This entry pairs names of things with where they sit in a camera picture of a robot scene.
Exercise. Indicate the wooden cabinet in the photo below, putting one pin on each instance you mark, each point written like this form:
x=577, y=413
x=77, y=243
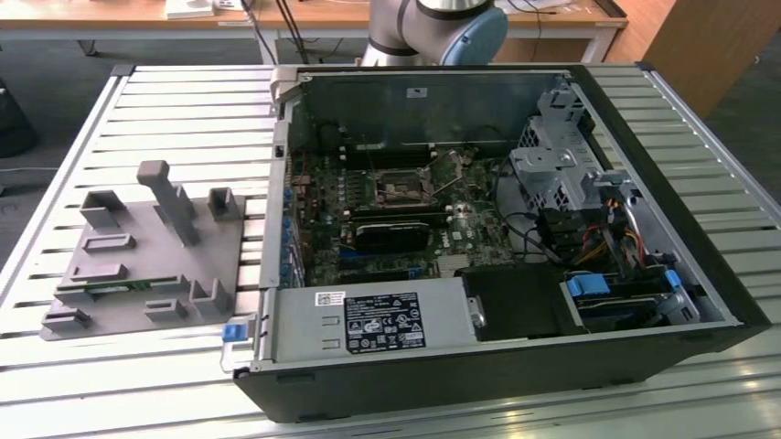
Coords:
x=701, y=46

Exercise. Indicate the white box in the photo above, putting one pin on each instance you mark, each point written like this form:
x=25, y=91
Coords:
x=189, y=8

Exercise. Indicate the CPU socket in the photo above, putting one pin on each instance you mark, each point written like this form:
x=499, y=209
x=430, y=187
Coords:
x=402, y=188

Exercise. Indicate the green RAM stick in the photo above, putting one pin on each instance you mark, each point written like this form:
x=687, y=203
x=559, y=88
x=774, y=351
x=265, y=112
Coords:
x=121, y=286

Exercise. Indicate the blue disk carrier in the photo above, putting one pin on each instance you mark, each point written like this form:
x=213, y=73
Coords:
x=586, y=285

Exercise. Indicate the thin metal locking lever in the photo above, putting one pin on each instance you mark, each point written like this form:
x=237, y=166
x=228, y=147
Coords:
x=456, y=179

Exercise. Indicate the black graphics card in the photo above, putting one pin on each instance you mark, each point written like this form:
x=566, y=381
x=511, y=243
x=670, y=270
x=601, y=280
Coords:
x=390, y=238

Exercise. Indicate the black installed RAM stick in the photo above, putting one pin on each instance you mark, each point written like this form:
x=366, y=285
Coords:
x=396, y=214

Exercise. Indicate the small silver heatsink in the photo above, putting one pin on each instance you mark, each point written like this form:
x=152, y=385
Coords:
x=454, y=266

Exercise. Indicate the silver metal drive cage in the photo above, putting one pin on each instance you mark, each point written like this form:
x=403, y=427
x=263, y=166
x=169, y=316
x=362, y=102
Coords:
x=549, y=169

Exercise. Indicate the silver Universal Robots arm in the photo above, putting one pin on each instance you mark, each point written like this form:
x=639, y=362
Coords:
x=402, y=27

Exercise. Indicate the wooden desk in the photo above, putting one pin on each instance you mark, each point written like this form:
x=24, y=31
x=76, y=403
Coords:
x=549, y=20
x=91, y=23

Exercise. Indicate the grey plastic parts rack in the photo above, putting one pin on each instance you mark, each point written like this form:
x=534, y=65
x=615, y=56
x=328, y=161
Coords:
x=152, y=256

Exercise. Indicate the black open PC case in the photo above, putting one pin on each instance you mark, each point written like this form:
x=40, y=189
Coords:
x=549, y=366

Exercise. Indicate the grey power supply unit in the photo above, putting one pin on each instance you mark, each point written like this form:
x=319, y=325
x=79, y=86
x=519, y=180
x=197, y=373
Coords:
x=304, y=320

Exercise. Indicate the green motherboard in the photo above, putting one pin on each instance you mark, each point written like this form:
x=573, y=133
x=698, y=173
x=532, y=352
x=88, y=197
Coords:
x=475, y=215

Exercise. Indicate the blue plastic clip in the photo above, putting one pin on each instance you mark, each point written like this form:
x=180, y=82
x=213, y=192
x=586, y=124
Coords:
x=671, y=280

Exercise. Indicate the blue case latch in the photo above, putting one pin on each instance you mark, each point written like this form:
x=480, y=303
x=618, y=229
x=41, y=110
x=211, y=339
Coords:
x=236, y=333

